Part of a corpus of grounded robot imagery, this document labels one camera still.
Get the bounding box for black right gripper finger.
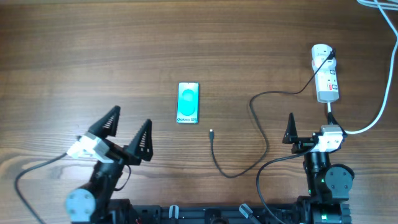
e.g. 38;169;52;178
282;113;299;144
327;112;347;137

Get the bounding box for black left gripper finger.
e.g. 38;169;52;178
88;106;121;138
125;119;153;162

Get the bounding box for black USB charging cable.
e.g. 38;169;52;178
209;47;337;179

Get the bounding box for teal screen smartphone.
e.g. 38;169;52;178
176;82;199;124

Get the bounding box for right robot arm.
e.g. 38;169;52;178
282;113;354;224

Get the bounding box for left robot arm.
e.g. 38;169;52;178
65;106;153;223

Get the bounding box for white power strip socket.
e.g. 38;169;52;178
312;44;340;103

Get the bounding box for white power strip cord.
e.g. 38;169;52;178
326;0;398;135

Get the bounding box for white cables at corner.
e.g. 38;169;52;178
356;0;398;12

